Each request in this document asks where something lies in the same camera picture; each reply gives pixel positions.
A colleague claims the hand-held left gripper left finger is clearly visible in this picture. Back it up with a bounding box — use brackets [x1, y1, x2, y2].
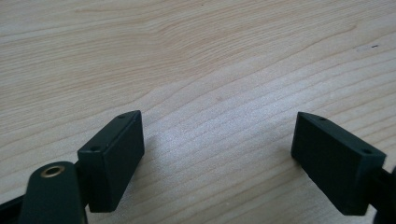
[77, 109, 146, 214]

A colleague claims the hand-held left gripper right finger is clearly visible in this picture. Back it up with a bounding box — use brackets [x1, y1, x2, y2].
[290, 111, 388, 217]

